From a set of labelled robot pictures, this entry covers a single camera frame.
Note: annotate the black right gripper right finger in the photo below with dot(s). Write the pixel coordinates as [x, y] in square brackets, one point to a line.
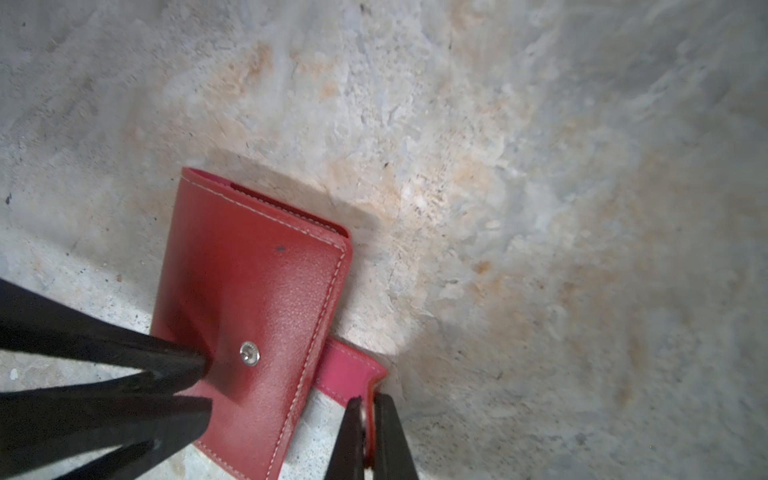
[392, 456]

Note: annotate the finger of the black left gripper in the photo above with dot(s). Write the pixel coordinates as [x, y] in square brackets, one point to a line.
[138, 431]
[33, 324]

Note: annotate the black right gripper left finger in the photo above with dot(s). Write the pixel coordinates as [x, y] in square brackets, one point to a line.
[347, 461]

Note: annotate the red leather card holder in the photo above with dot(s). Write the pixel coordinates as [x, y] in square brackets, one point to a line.
[253, 284]

